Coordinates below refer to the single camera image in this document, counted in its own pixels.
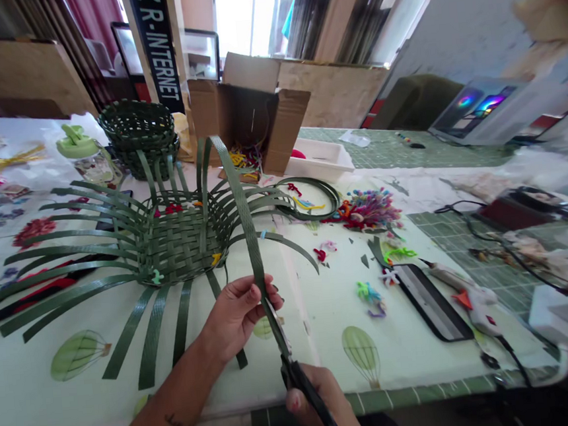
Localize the person's right hand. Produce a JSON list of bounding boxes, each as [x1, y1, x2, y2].
[[282, 357, 371, 426]]

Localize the person's left hand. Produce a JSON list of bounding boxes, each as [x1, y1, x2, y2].
[[194, 271, 291, 366]]

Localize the black scissors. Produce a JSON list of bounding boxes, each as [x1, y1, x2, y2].
[[261, 295, 347, 426]]

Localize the unfinished woven green strap basket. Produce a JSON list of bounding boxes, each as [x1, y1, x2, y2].
[[0, 127, 329, 404]]

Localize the white balloon print tablecloth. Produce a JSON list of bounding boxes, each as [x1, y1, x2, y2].
[[0, 65, 567, 426]]

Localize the cyan and purple pipe cleaner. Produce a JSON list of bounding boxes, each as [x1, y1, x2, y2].
[[354, 278, 389, 322]]

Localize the white pipe cleaner star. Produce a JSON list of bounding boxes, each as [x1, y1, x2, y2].
[[377, 266, 402, 289]]

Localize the black flat case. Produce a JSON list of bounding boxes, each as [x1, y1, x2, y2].
[[396, 258, 476, 347]]

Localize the black phone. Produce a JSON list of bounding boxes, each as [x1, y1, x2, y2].
[[92, 188, 139, 236]]

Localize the green and yellow pipe cleaner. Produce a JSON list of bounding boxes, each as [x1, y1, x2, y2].
[[381, 244, 419, 267]]

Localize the pile of colourful pipe cleaners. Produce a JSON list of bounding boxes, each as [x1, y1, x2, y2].
[[335, 184, 407, 234]]

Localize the white hot glue gun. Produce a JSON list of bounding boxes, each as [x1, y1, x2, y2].
[[419, 251, 506, 344]]

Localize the finished woven green basket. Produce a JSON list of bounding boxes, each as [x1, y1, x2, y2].
[[96, 95, 178, 153], [108, 132, 184, 185]]

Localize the white plastic tray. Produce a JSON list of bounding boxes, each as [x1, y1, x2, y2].
[[282, 133, 357, 188]]

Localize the red and black hand tool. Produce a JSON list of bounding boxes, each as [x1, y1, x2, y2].
[[0, 254, 127, 323]]

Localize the open cardboard box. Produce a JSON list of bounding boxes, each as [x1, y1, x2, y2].
[[184, 45, 319, 185]]

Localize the green tile pattern cloth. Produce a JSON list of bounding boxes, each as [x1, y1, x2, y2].
[[226, 103, 568, 425]]

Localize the clear bottle with green lid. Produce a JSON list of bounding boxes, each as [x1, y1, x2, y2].
[[54, 119, 125, 195]]

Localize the yellow ribbon bundle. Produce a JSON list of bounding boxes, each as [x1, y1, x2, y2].
[[0, 143, 48, 173]]

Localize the dark red flat box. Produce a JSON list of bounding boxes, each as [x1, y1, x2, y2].
[[470, 182, 568, 236]]

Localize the black standing banner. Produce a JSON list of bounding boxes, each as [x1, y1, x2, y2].
[[125, 0, 188, 121]]

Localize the window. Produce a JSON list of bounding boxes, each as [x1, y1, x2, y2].
[[213, 0, 350, 65]]

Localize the leaning wooden board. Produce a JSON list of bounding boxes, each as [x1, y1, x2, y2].
[[0, 22, 100, 127]]

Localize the coil of green strap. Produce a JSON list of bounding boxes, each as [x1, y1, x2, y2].
[[263, 172, 343, 227]]

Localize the black glue gun cable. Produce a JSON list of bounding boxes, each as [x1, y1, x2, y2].
[[478, 323, 535, 393]]

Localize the long black cable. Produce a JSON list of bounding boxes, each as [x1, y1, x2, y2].
[[433, 190, 568, 307]]

